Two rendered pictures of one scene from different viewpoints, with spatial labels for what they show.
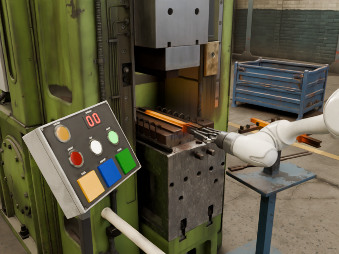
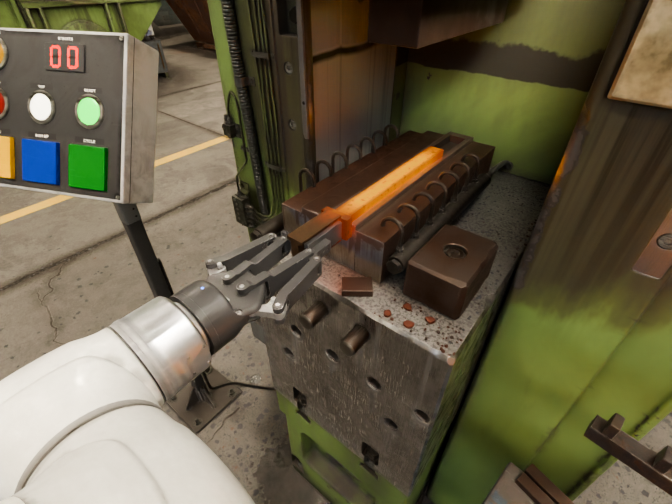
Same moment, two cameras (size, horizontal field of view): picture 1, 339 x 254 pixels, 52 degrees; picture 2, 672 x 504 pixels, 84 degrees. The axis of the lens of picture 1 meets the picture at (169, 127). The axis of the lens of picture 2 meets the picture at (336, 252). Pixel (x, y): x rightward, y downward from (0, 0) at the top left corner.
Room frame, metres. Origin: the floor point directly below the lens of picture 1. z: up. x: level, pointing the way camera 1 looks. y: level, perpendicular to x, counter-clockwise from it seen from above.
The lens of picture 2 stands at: (1.43, -0.52, 1.30)
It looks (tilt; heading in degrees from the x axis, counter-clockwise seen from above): 39 degrees down; 79
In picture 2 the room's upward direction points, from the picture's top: straight up
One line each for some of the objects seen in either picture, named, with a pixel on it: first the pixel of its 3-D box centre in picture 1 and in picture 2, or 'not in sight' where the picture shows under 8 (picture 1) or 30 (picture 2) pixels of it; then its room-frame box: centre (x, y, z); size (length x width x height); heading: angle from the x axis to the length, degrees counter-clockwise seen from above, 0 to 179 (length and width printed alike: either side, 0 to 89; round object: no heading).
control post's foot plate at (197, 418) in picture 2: not in sight; (200, 389); (1.09, 0.32, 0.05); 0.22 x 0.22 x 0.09; 40
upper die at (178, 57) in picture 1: (153, 52); not in sight; (1.67, 0.08, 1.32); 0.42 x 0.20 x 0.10; 40
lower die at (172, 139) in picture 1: (154, 124); (398, 185); (1.67, 0.08, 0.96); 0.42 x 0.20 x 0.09; 40
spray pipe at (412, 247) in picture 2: not in sight; (446, 215); (1.72, -0.04, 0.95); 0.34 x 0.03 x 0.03; 40
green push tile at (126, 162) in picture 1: (124, 161); (89, 167); (1.12, 0.16, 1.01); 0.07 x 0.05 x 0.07; 155
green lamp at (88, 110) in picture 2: (113, 137); (89, 111); (1.14, 0.20, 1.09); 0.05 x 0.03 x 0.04; 130
